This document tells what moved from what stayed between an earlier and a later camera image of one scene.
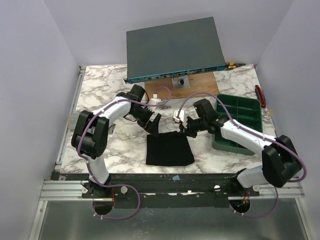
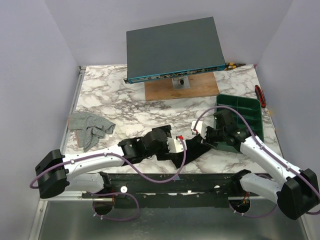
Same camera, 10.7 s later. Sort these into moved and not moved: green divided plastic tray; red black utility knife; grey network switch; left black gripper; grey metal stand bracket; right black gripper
Moved: left black gripper; right black gripper
Not moved: grey metal stand bracket; grey network switch; green divided plastic tray; red black utility knife
